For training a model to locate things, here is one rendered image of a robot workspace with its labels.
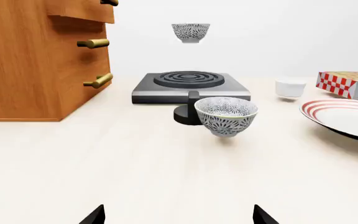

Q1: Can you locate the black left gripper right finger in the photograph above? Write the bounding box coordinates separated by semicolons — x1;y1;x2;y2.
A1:
253;203;280;224

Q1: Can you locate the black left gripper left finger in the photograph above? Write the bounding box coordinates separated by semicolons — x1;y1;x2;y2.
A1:
78;203;106;224

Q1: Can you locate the black patterned bowl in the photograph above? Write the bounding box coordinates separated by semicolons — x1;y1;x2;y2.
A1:
171;22;211;44
193;96;259;138

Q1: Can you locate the white plate with red stripes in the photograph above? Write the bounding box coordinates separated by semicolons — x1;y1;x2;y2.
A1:
298;98;358;144

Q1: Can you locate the black stove knob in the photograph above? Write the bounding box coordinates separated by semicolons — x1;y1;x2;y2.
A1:
173;90;203;126

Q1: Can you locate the grey stove with black burner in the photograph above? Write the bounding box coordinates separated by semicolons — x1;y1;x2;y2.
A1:
131;71;251;105

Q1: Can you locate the white ramekin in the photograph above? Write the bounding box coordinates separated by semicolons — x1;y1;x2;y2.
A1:
274;77;307;98

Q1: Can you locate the red white checkered box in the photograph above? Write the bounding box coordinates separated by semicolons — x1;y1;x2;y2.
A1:
315;70;358;100

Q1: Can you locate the wooden drawer cabinet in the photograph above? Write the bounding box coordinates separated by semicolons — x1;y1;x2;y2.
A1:
0;0;116;123

